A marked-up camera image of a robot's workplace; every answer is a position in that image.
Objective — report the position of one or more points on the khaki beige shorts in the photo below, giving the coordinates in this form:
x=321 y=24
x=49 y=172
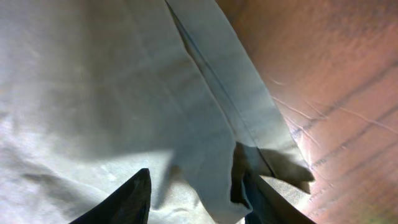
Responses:
x=92 y=91

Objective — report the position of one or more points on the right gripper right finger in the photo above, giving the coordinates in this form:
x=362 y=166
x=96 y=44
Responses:
x=268 y=206

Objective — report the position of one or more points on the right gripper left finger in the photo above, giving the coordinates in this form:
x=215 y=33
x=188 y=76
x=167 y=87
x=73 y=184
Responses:
x=129 y=204

